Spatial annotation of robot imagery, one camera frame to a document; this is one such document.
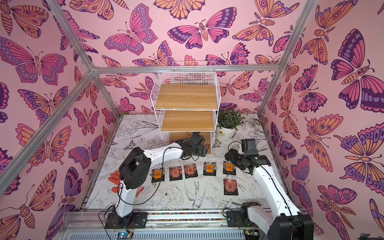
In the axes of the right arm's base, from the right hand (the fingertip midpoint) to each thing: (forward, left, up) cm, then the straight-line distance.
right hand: (227, 157), depth 82 cm
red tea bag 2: (-3, +21, -12) cm, 24 cm away
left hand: (+10, +14, -8) cm, 18 cm away
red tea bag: (-4, +30, -13) cm, 32 cm away
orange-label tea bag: (-1, +9, -13) cm, 16 cm away
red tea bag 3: (-12, -2, -13) cm, 17 cm away
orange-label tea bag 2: (0, -3, -13) cm, 13 cm away
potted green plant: (+22, -2, +6) cm, 23 cm away
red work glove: (-8, +65, -12) cm, 66 cm away
